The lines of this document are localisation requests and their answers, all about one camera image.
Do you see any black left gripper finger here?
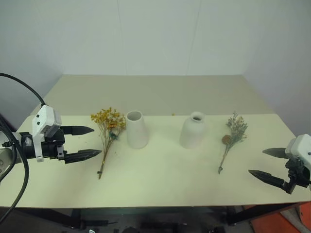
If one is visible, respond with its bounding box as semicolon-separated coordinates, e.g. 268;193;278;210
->
64;149;103;165
60;125;95;137

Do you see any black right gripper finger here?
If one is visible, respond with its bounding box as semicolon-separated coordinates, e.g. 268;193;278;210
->
248;169;285;189
262;147;289;160

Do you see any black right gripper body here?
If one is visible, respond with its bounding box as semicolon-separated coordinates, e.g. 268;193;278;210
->
281;157;311;195

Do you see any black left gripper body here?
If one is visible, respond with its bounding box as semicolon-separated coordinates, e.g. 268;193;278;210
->
40;130;68;162

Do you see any white conical vase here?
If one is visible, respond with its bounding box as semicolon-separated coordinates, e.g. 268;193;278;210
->
126;110;150;150

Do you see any white bottle-shaped vase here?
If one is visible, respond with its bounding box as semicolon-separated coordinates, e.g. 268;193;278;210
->
179;111;207;150

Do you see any yellow dried flower bunch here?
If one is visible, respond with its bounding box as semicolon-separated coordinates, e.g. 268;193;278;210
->
90;106;127;180

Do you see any grey-blue dried flower bunch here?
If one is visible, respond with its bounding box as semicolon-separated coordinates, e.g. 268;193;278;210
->
217;111;249;175

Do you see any orange object under table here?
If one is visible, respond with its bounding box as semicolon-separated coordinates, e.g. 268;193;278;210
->
242;202;311;233

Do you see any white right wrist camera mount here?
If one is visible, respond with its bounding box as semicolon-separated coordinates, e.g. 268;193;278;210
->
284;133;311;171

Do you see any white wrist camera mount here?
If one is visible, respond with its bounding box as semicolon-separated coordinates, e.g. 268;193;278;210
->
284;133;311;171
32;104;62;163

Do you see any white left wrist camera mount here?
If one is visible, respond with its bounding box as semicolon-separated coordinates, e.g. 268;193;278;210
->
32;104;62;163

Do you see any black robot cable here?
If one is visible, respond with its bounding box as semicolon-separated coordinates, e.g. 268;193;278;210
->
0;72;46;107
0;114;30;217

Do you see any black table frame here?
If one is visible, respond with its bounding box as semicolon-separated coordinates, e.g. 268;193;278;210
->
225;203;303;227

